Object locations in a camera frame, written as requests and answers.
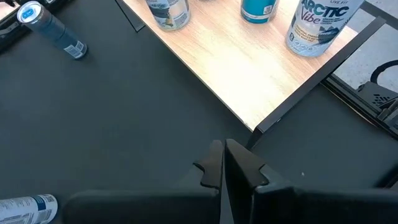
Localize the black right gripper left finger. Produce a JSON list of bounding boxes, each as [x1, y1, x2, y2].
[[63, 139, 224, 224]]

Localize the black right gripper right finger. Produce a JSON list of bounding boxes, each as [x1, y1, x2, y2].
[[224, 138, 398, 224]]

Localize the Celsius Arctic Vibe can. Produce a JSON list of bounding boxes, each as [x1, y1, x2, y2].
[[285, 0, 364, 58], [0, 193, 59, 224]]

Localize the white Celsius can yellow base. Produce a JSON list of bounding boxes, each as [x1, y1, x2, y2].
[[145, 0, 190, 31]]

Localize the blue Red Bull can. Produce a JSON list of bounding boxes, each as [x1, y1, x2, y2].
[[240, 0, 280, 24]]

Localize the black table mat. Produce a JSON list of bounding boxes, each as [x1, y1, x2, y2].
[[0, 0, 398, 224]]

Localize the slim silver Red Bull can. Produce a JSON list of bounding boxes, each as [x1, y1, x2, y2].
[[16, 0, 88, 60]]

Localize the black coiled floor cable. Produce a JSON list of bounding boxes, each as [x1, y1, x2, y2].
[[369, 58, 398, 85]]

